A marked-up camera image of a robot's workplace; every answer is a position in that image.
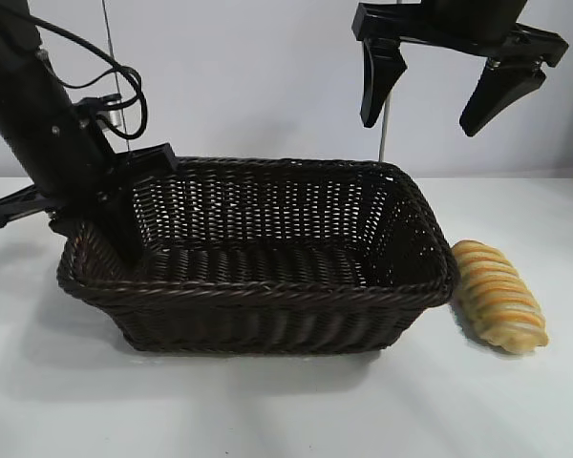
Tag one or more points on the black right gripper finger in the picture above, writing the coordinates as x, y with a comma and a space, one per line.
501, 95
379, 76

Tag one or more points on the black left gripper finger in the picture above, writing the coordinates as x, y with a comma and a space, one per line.
69, 225
124, 224

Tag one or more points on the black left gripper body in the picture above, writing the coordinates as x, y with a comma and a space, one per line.
57, 157

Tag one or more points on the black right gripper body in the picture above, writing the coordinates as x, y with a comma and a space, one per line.
468, 24

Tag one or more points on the dark brown wicker basket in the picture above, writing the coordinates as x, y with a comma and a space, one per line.
267, 305

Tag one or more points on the long striped bread loaf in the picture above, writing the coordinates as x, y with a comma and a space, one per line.
501, 300

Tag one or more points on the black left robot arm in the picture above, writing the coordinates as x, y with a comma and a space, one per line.
14, 67

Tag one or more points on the left wrist camera silver lens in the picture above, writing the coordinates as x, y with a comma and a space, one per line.
106, 114

